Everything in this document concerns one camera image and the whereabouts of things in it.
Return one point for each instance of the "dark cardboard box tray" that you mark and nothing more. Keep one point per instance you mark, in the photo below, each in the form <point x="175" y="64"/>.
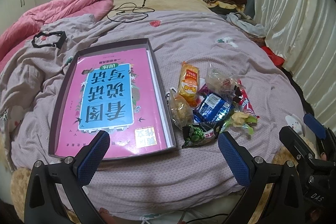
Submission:
<point x="110" y="98"/>

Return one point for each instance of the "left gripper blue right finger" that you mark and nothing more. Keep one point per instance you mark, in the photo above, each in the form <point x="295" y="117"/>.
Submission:
<point x="285" y="201"/>

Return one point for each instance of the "red lollipop snack packet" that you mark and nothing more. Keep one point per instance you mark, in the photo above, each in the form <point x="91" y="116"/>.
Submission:
<point x="242" y="101"/>

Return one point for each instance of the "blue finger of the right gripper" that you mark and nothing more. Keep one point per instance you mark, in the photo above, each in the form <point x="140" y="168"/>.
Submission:
<point x="297" y="147"/>
<point x="324" y="136"/>

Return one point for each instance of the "black plastic frame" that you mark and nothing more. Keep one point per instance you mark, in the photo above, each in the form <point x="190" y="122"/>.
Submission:
<point x="49" y="39"/>

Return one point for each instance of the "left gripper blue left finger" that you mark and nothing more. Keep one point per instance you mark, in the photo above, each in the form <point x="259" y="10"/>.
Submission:
<point x="43" y="203"/>

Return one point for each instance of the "blue biscuit packet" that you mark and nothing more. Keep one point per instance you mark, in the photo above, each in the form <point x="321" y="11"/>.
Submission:
<point x="213" y="109"/>

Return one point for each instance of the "beige bed sheet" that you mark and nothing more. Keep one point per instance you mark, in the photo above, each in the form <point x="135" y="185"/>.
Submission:
<point x="169" y="5"/>

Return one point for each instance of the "green yellow snack bag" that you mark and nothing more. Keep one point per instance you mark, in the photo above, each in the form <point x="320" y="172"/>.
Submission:
<point x="243" y="120"/>

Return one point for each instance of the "clear bag reddish candy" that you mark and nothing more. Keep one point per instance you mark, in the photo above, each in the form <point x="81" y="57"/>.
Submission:
<point x="217" y="82"/>

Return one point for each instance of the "green black snack packet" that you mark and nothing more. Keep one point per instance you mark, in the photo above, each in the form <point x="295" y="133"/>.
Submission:
<point x="199" y="134"/>

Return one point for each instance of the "orange snack packet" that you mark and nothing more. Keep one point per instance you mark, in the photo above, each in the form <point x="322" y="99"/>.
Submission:
<point x="189" y="83"/>

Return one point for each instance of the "clear bag round pastry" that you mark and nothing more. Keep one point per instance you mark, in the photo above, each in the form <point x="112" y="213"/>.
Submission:
<point x="181" y="112"/>

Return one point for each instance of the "red plastic bag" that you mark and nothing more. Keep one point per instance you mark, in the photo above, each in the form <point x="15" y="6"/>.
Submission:
<point x="276" y="60"/>

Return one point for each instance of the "pink children's book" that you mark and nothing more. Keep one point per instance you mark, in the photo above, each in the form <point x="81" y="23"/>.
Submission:
<point x="112" y="103"/>

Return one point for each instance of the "lilac bed cover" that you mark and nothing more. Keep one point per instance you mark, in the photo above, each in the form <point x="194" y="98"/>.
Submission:
<point x="165" y="87"/>

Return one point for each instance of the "pink quilt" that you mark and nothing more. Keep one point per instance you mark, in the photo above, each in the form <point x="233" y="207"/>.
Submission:
<point x="31" y="22"/>

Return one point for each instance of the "white satin curtain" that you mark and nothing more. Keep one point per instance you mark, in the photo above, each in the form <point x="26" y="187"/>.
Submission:
<point x="303" y="33"/>

